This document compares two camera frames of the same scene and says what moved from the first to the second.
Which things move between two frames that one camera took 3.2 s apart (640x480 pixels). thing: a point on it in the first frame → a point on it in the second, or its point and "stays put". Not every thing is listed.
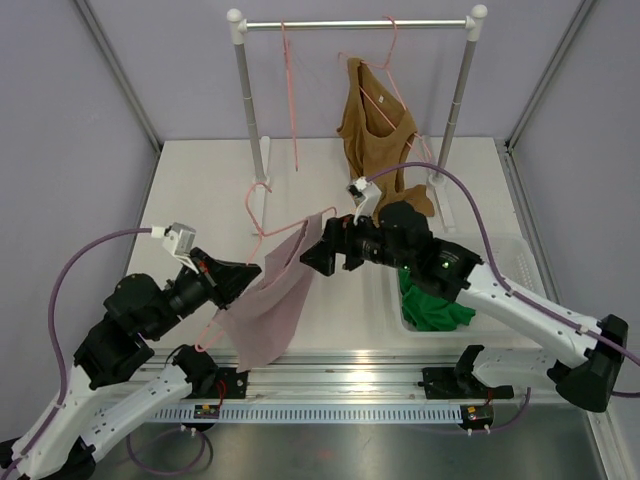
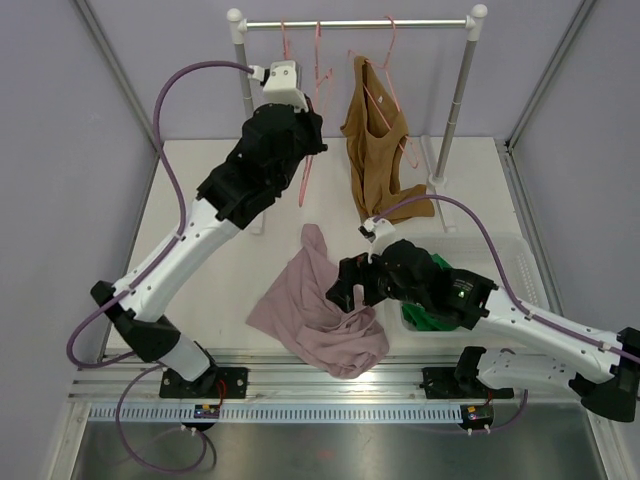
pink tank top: (261, 326) → (299, 310)
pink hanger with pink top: (260, 327) → (318, 81)
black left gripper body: (189, 292) → (305, 137)
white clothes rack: (472, 23) stays put
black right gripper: (345, 237) → (353, 271)
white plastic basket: (519, 264) stays put
